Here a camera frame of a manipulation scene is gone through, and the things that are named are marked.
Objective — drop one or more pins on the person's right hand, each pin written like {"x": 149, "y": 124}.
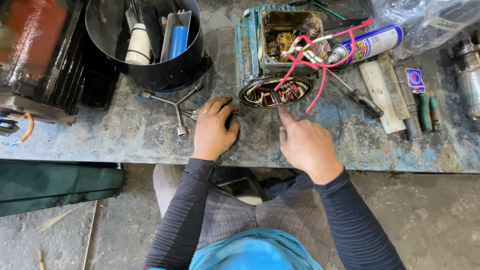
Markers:
{"x": 307, "y": 148}

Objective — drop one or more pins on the grey metal punch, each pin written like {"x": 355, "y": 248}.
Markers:
{"x": 408, "y": 105}

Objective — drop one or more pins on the dark green metal panel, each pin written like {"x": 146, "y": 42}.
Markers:
{"x": 56, "y": 185}

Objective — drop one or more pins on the red and black motor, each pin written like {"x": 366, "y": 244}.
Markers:
{"x": 41, "y": 52}

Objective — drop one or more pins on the person's left hand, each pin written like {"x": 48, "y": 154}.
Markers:
{"x": 213, "y": 133}

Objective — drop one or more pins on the blue cylinder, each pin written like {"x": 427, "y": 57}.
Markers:
{"x": 179, "y": 41}

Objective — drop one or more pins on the person's blue shirt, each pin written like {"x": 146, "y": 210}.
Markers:
{"x": 255, "y": 251}

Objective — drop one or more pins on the worn beige flat bar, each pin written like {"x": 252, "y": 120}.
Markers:
{"x": 392, "y": 84}

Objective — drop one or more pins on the white plastic rod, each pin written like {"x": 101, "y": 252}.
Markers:
{"x": 382, "y": 97}

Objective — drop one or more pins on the grey plastic tray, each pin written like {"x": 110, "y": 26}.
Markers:
{"x": 168, "y": 30}

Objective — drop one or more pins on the black flat tool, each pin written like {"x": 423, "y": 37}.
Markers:
{"x": 150, "y": 22}

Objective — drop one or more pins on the black stool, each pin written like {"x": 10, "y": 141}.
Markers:
{"x": 240, "y": 185}

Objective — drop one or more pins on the small blue bearing box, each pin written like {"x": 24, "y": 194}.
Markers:
{"x": 414, "y": 79}

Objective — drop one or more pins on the blue and white spray can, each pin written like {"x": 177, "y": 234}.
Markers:
{"x": 371, "y": 43}

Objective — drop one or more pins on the clear plastic bag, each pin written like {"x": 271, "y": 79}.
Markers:
{"x": 423, "y": 22}

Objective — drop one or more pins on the grey metal motor rotor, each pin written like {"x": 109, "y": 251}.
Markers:
{"x": 470, "y": 78}

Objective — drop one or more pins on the black metal bucket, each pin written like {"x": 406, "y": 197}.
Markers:
{"x": 165, "y": 75}

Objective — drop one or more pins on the black insulating sleeve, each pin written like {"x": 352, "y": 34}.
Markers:
{"x": 276, "y": 97}

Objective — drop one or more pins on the person's grey trousers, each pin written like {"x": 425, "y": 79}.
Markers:
{"x": 270, "y": 221}

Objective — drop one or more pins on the three-way socket wrench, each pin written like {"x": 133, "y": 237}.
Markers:
{"x": 176, "y": 104}

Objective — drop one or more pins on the white plastic cylinder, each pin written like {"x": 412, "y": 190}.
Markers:
{"x": 138, "y": 47}

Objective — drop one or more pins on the teal electric motor stator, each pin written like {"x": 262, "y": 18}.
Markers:
{"x": 249, "y": 56}

